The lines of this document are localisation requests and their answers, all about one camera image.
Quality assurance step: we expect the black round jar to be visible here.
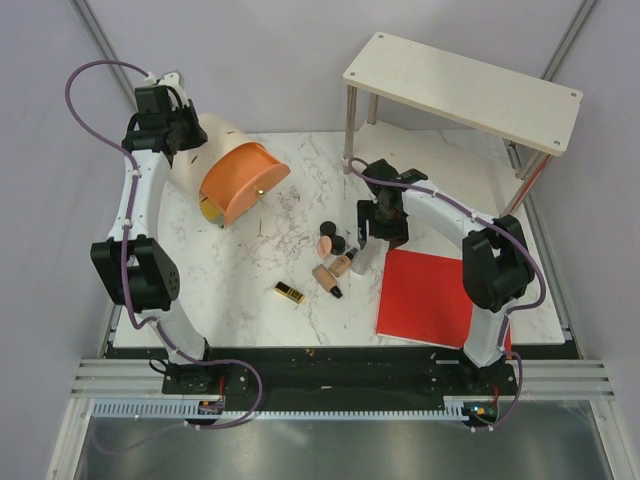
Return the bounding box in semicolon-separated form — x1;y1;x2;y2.
319;221;337;237
331;235;346;256

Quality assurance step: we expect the cream drawer organizer shell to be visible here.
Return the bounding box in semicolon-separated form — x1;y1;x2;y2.
169;113;264;202

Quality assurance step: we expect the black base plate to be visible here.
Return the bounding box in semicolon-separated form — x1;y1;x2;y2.
163;346;517;407

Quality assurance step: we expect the clear frosted bottle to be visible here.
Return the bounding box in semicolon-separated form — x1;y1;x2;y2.
352;239;379;275

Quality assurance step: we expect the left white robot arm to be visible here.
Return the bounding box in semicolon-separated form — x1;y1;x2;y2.
90;71;220;393

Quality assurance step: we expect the purple cable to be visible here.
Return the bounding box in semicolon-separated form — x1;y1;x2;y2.
65;59;265;431
348;157;546;432

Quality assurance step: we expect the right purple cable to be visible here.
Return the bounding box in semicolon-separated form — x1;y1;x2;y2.
348;157;546;432

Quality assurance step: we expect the yellow drawer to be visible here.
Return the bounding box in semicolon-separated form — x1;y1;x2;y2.
199;196;224;225

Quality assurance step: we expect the white slotted cable duct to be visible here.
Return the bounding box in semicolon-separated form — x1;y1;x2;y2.
91;399;497;421

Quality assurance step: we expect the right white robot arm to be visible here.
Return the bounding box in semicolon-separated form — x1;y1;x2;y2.
348;158;544;394

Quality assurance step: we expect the gold black lipstick box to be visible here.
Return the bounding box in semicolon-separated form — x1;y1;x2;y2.
274;281;305;304

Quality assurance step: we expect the cream two-tier shelf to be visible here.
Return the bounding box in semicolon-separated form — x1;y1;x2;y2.
341;32;585;236

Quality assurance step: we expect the foundation bottle black cap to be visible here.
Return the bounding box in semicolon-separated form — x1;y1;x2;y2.
329;248;358;278

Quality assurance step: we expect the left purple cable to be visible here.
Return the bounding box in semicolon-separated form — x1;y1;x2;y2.
65;59;265;431

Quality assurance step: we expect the orange top drawer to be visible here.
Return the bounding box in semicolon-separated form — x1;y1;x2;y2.
200;145;290;226

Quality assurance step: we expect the black round jar upper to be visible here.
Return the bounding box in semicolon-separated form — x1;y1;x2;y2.
319;221;337;237

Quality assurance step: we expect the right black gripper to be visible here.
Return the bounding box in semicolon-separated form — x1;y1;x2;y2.
357;198;409;250

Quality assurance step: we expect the pink makeup sponge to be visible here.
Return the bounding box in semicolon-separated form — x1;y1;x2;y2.
316;235;333;259

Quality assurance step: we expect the black round jar lower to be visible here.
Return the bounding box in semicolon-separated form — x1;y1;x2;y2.
331;235;346;256

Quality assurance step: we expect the red notebook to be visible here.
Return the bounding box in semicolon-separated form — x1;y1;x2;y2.
374;247;513;354

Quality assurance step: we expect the beige foundation bottle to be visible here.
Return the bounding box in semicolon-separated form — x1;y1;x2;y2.
312;265;343;299

